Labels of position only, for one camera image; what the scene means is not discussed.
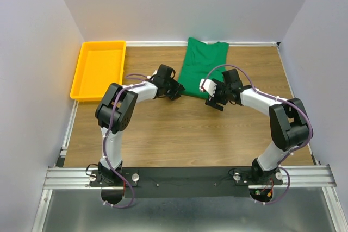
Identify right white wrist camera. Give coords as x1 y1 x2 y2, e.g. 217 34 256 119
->
199 79 217 97

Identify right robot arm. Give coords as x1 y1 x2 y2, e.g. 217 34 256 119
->
199 68 313 184

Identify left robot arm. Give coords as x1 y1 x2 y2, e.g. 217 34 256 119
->
95 64 184 186

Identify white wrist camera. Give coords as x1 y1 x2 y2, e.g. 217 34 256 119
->
146 70 157 81
199 79 217 97

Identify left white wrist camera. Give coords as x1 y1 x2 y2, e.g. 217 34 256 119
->
146 70 157 81

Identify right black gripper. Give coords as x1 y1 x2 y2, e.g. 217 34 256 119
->
204 78 231 111

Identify green t shirt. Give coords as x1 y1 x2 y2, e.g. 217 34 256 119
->
178 37 229 99

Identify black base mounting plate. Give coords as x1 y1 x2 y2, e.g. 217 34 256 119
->
89 166 283 202

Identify aluminium front rail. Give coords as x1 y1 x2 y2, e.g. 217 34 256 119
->
43 165 337 190

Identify yellow plastic tray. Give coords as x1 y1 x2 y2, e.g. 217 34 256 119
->
70 40 126 102

